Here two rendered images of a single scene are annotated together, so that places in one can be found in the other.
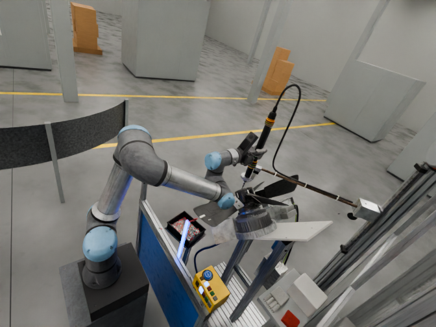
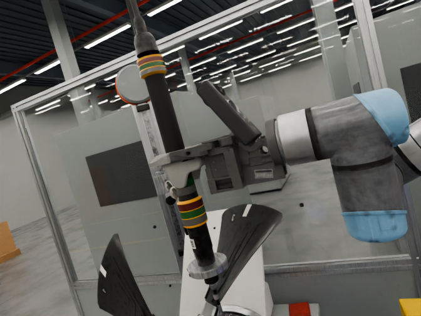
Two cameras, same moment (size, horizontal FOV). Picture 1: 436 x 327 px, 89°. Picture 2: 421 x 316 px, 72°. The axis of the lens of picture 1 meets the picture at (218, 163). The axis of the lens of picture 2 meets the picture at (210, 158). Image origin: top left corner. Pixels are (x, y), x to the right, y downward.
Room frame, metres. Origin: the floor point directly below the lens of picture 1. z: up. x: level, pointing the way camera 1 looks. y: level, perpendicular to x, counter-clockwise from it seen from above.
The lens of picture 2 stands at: (1.17, 0.29, 1.61)
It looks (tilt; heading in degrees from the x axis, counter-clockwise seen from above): 5 degrees down; 249
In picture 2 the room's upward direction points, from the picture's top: 15 degrees counter-clockwise
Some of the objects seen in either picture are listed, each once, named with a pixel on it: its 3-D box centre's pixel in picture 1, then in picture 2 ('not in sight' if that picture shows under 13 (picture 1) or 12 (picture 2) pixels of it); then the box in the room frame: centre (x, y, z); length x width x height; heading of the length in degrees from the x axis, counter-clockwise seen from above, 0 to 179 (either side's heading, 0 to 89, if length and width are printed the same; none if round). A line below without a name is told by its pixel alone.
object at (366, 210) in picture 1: (366, 210); (165, 182); (0.95, -0.80, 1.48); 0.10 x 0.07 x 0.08; 81
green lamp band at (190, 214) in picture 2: not in sight; (192, 210); (1.04, -0.18, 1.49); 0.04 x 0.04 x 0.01
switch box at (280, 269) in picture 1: (270, 271); not in sight; (0.97, -0.58, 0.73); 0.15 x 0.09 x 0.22; 46
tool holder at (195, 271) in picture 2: (250, 171); (200, 240); (1.04, -0.19, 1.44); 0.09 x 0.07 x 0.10; 81
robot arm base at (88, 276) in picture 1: (102, 265); not in sight; (0.48, 0.34, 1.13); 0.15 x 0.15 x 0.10
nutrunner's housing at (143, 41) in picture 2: (259, 147); (176, 154); (1.04, -0.18, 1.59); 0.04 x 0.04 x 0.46
